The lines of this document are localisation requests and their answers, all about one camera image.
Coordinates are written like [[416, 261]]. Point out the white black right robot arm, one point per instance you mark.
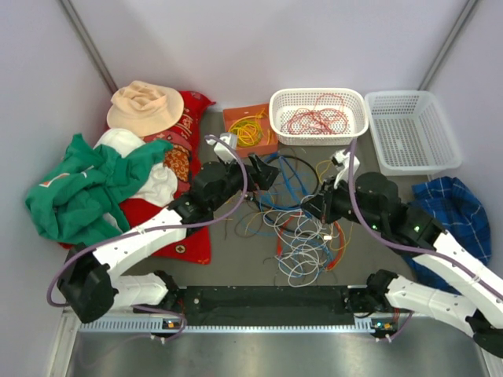
[[371, 200]]

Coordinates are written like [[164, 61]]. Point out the red patterned cloth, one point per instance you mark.
[[182, 158]]

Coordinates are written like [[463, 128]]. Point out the orange cardboard box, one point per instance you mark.
[[252, 127]]

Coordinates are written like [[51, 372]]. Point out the beige bucket hat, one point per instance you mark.
[[145, 109]]

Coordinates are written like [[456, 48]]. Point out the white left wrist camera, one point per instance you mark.
[[225, 148]]

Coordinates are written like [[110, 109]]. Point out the green garment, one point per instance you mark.
[[78, 200]]

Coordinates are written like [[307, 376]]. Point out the white empty perforated basket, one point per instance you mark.
[[411, 133]]

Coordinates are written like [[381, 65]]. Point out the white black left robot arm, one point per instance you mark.
[[96, 282]]

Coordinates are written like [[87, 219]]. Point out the white basket with red cable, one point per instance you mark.
[[317, 116]]

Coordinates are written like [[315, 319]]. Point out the white garment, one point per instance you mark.
[[162, 183]]

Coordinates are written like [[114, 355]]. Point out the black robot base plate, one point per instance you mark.
[[273, 306]]

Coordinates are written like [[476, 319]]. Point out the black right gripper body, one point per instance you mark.
[[335, 203]]

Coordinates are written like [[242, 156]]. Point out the slotted cable duct rail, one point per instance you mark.
[[163, 325]]

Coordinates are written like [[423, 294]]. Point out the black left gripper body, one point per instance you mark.
[[257, 177]]

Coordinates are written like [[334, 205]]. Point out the blue plaid cloth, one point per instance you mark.
[[453, 204]]

